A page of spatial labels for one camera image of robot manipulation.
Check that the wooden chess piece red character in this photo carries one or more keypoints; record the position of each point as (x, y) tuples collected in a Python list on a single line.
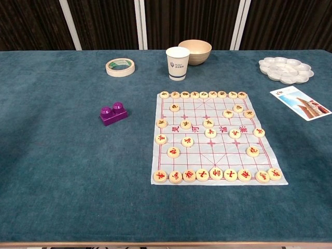
[(210, 133), (262, 177), (275, 174), (161, 139), (175, 177), (160, 176), (189, 175), (235, 133), (244, 175), (216, 173), (259, 132), (187, 141), (173, 152), (252, 151), (230, 175), (202, 174)]

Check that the wooden chess piece dark character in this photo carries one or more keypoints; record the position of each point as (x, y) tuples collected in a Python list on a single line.
[(164, 95), (213, 94), (174, 107), (249, 113), (238, 108), (185, 95), (162, 123), (242, 95), (175, 95), (222, 94), (204, 95), (228, 113), (194, 95), (233, 95), (185, 124), (208, 123)]

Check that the white plastic chessboard sheet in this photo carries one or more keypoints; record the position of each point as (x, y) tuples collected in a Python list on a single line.
[(202, 155)]

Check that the purple building block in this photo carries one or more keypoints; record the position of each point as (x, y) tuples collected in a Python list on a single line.
[(114, 118)]

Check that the white paper cup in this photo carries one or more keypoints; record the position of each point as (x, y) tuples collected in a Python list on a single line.
[(177, 67)]

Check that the beige masking tape roll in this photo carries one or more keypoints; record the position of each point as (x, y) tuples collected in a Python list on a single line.
[(119, 73)]

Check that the beige bowl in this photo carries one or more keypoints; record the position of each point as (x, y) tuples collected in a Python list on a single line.
[(199, 58)]

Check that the dark slatted partition panel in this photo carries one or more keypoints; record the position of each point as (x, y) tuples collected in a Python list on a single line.
[(186, 18), (31, 23), (285, 15), (103, 23)]

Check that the teal table cloth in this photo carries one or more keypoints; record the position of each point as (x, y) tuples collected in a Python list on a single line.
[(64, 168)]

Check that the white flower paint palette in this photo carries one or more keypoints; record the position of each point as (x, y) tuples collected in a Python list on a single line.
[(285, 70)]

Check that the picture postcard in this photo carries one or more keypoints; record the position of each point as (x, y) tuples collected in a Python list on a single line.
[(298, 103)]

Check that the white partition frame post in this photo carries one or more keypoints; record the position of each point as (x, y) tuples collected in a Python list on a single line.
[(240, 24), (70, 24), (140, 24)]

